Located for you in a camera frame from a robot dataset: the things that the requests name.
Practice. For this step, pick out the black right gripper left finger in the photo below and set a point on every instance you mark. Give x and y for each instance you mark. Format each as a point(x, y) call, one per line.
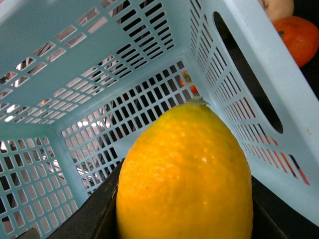
point(96, 218)

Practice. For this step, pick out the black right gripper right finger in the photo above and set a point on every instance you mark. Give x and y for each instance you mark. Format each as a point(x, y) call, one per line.
point(274, 219)

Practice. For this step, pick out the yellow lemon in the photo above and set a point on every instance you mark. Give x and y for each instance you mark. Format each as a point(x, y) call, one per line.
point(185, 177)

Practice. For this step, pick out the light blue shopping basket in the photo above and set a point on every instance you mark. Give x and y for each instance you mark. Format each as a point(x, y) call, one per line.
point(81, 79)

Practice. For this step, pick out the orange persimmon with green leaf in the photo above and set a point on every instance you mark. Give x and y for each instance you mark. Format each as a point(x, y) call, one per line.
point(300, 36)

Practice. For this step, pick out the cream pear middle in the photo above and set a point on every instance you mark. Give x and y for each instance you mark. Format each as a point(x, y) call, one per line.
point(277, 9)

